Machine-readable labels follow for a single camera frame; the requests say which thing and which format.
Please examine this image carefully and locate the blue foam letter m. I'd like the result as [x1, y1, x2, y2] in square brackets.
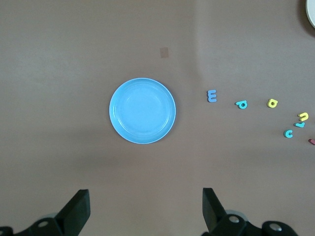
[206, 89, 218, 103]

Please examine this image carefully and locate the white translucent round plate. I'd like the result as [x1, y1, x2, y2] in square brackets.
[305, 0, 315, 28]

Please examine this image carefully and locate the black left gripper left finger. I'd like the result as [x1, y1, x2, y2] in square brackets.
[13, 189, 91, 236]

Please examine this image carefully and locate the blue round plate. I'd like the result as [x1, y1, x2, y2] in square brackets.
[109, 78, 177, 145]

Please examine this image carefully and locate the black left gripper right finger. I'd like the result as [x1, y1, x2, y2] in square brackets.
[201, 188, 264, 236]

